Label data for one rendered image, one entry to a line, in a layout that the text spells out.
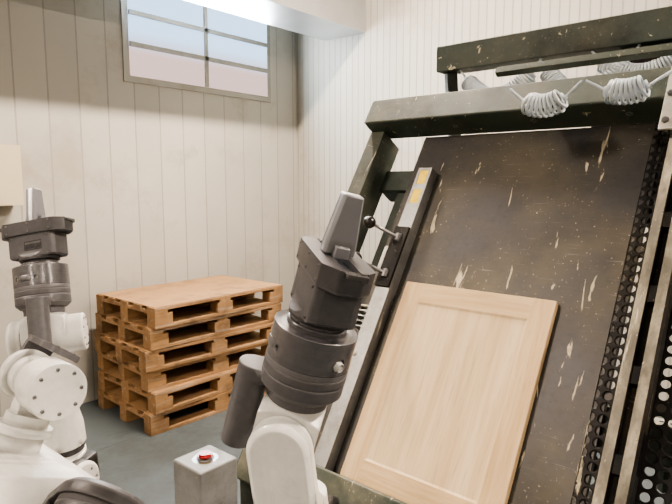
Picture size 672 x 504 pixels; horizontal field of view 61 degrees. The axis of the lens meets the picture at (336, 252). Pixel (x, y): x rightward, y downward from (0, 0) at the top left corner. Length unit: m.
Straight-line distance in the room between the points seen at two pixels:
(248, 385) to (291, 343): 0.08
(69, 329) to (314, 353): 0.60
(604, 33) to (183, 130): 3.66
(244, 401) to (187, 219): 4.52
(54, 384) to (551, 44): 1.96
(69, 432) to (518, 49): 1.90
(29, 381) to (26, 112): 3.84
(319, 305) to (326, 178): 5.19
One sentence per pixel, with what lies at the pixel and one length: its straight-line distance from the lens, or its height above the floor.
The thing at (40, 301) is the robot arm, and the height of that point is 1.46.
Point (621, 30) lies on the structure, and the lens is 2.22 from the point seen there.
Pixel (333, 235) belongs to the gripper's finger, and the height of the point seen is 1.60.
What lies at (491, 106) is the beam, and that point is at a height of 1.88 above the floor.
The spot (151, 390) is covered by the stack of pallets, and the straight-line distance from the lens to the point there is 4.09.
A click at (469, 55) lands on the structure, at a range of 2.42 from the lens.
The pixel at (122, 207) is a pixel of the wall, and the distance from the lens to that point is 4.78.
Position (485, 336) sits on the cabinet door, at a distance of 1.54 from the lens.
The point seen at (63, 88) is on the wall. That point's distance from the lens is 4.63.
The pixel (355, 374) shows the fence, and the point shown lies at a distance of 1.65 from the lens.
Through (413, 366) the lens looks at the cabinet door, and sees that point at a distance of 1.59.
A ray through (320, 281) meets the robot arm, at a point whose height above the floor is 1.56.
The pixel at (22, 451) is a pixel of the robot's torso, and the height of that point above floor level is 1.34.
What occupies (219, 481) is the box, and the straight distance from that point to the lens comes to 1.63.
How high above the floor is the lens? 1.65
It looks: 7 degrees down
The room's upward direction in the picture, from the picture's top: straight up
